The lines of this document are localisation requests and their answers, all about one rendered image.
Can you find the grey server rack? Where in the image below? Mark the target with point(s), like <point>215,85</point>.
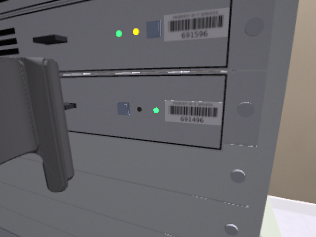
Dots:
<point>172,185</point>

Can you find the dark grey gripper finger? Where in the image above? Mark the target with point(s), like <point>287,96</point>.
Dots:
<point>32,117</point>

